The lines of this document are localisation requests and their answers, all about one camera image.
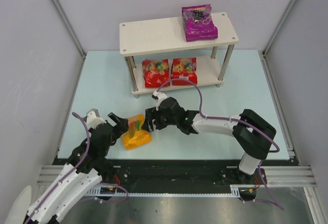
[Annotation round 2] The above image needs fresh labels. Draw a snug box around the orange candy bag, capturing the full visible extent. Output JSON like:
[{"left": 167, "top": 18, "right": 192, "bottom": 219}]
[{"left": 121, "top": 114, "right": 152, "bottom": 150}]

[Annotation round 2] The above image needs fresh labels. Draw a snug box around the red candy bag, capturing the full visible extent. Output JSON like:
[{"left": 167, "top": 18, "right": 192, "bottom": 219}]
[
  {"left": 171, "top": 57, "right": 198, "bottom": 86},
  {"left": 142, "top": 59, "right": 170, "bottom": 88}
]

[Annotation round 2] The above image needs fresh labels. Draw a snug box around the purple candy bag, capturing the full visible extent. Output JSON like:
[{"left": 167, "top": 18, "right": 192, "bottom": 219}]
[{"left": 181, "top": 4, "right": 218, "bottom": 42}]

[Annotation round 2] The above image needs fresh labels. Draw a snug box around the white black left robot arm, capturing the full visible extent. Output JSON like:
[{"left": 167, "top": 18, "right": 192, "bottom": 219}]
[{"left": 24, "top": 109, "right": 129, "bottom": 223}]

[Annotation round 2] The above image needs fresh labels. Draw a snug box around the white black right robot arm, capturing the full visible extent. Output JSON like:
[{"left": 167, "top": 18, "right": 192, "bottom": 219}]
[{"left": 141, "top": 97, "right": 276, "bottom": 181}]

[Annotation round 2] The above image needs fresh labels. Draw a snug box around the beige two-tier shelf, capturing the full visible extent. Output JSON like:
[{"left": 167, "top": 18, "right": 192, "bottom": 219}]
[{"left": 119, "top": 12, "right": 239, "bottom": 98}]

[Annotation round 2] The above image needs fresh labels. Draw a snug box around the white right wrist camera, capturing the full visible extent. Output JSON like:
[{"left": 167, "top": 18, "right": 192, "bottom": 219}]
[{"left": 152, "top": 91, "right": 168, "bottom": 105}]

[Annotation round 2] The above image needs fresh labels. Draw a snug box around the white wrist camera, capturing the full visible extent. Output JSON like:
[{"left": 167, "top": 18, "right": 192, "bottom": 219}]
[
  {"left": 85, "top": 109, "right": 106, "bottom": 129},
  {"left": 152, "top": 91, "right": 168, "bottom": 105}
]

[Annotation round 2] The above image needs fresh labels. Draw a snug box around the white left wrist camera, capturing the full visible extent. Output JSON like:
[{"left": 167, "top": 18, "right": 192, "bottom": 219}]
[{"left": 85, "top": 109, "right": 106, "bottom": 129}]

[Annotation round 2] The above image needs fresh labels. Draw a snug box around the white slotted cable duct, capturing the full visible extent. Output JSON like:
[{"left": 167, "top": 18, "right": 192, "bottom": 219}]
[{"left": 84, "top": 184, "right": 257, "bottom": 198}]

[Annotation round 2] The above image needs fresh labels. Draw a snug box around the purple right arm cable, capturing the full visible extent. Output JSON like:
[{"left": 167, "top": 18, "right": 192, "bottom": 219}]
[{"left": 156, "top": 77, "right": 284, "bottom": 211}]

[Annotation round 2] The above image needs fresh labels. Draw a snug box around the aluminium left corner post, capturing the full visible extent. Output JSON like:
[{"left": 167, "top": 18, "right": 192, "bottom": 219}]
[{"left": 49, "top": 0, "right": 86, "bottom": 59}]

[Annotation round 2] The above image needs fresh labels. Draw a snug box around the aluminium corner post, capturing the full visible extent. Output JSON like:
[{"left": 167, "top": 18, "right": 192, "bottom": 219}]
[
  {"left": 49, "top": 0, "right": 86, "bottom": 59},
  {"left": 262, "top": 0, "right": 299, "bottom": 58}
]

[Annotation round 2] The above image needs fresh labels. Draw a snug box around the aluminium right side rail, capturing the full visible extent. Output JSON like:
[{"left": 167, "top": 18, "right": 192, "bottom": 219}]
[{"left": 258, "top": 50, "right": 327, "bottom": 223}]

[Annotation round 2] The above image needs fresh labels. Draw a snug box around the aluminium right corner post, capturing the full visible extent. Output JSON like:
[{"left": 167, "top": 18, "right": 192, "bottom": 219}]
[{"left": 262, "top": 0, "right": 299, "bottom": 58}]

